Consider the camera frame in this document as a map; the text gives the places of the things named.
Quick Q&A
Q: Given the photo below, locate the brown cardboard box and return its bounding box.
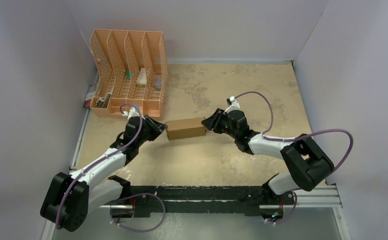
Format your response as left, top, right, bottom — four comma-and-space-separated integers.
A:
165, 117, 207, 141

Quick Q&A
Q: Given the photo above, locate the orange plastic file organizer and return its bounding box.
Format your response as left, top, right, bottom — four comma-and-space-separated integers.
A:
89, 29, 169, 120

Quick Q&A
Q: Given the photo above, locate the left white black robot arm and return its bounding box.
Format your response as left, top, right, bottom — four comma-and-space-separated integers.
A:
40, 115, 167, 232

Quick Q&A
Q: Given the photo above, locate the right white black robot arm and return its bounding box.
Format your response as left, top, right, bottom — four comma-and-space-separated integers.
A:
201, 108, 335, 204

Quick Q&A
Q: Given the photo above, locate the white beige carton box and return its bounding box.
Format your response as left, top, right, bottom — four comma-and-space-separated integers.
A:
136, 68, 147, 88

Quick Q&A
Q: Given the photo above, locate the black white patterned card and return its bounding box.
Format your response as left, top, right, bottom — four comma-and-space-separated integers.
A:
95, 92, 112, 108

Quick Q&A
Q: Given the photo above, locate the purple grey round container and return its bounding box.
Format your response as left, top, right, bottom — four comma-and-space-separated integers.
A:
152, 76, 163, 91

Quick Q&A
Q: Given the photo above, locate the pack of coloured markers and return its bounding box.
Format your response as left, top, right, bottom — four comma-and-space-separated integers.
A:
83, 84, 97, 109

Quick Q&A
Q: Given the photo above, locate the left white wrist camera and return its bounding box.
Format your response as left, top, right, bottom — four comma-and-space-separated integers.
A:
121, 107, 140, 120

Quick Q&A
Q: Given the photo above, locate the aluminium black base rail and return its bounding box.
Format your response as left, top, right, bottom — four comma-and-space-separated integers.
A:
49, 184, 343, 220

